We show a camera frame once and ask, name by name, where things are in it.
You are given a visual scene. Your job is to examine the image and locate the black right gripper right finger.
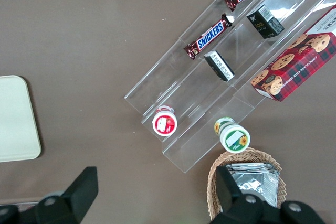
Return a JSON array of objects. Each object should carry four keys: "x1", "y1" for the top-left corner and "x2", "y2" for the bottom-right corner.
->
[{"x1": 209, "y1": 165, "x2": 266, "y2": 224}]

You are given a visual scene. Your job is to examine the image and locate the silver foil pouch stack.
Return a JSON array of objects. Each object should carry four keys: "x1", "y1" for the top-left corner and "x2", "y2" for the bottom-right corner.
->
[{"x1": 224, "y1": 163, "x2": 281, "y2": 209}]

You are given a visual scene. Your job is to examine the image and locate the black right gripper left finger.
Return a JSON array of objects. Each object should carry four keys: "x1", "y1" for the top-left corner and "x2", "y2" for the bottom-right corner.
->
[{"x1": 34, "y1": 166, "x2": 99, "y2": 224}]

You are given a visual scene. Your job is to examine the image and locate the red lid yogurt cup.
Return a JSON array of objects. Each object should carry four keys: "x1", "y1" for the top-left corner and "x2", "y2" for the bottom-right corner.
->
[{"x1": 152, "y1": 105, "x2": 179, "y2": 136}]

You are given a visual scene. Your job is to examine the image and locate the clear acrylic stepped shelf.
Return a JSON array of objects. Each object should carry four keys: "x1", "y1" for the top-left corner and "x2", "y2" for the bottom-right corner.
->
[{"x1": 123, "y1": 0, "x2": 336, "y2": 174}]

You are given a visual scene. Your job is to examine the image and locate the red tartan cookie box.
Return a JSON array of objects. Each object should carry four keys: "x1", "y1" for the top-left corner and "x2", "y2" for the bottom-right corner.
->
[{"x1": 249, "y1": 5, "x2": 336, "y2": 103}]

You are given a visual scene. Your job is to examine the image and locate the small black carton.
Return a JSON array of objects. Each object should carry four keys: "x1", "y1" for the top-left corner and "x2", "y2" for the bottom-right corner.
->
[
  {"x1": 246, "y1": 4, "x2": 286, "y2": 40},
  {"x1": 203, "y1": 50, "x2": 235, "y2": 82}
]

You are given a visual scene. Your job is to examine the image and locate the green lid yogurt cup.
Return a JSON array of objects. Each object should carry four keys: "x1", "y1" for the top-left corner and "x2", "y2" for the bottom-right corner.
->
[{"x1": 213, "y1": 116, "x2": 250, "y2": 154}]

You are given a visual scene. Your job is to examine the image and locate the beige plastic tray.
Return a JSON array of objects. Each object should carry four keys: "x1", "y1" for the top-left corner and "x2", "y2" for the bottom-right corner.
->
[{"x1": 0, "y1": 74, "x2": 42, "y2": 163}]

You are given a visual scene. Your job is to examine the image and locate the oval tan wicker basket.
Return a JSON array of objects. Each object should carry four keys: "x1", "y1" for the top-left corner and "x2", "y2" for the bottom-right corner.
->
[{"x1": 206, "y1": 149, "x2": 289, "y2": 221}]

